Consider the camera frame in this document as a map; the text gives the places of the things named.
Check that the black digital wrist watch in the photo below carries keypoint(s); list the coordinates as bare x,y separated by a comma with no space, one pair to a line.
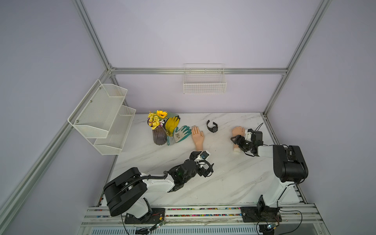
213,128

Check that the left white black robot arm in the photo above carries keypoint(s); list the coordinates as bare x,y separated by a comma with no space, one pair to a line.
126,192

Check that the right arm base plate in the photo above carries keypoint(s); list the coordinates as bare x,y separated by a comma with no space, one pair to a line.
253,214

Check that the aluminium rail front frame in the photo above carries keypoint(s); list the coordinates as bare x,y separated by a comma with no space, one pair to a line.
299,219

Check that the yellow artificial flower bouquet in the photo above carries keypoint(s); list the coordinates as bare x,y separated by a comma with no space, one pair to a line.
159,118

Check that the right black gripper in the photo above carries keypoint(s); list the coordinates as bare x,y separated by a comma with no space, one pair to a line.
239,143

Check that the white two-tier mesh shelf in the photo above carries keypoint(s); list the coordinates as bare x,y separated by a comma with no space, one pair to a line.
103,119

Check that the green white work glove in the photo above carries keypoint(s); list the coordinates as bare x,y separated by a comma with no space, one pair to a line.
178,135

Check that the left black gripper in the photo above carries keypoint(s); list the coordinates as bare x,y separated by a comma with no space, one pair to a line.
191,156

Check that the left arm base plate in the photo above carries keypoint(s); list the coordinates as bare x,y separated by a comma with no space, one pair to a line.
144,216

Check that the white wire wall basket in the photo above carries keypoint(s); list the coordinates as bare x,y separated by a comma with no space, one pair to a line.
204,79

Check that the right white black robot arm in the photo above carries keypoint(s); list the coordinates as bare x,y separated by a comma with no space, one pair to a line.
289,165

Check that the yellow black work glove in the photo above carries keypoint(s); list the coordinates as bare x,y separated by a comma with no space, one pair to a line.
171,124

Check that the purple ribbed glass vase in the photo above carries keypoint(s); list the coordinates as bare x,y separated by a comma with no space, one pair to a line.
159,136

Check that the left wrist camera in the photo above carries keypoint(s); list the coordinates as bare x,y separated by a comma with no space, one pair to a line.
203,156

